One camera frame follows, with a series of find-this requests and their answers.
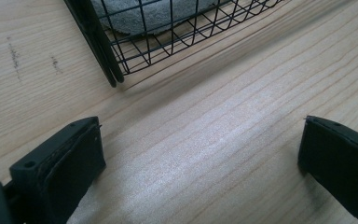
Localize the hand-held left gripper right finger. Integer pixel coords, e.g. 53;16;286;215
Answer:
297;115;358;224

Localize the grey cloth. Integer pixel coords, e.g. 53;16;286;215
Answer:
91;0;231;36

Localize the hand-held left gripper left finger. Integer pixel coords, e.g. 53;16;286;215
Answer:
8;116;107;224

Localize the black wire basket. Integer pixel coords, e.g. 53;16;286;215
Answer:
63;0;284;89

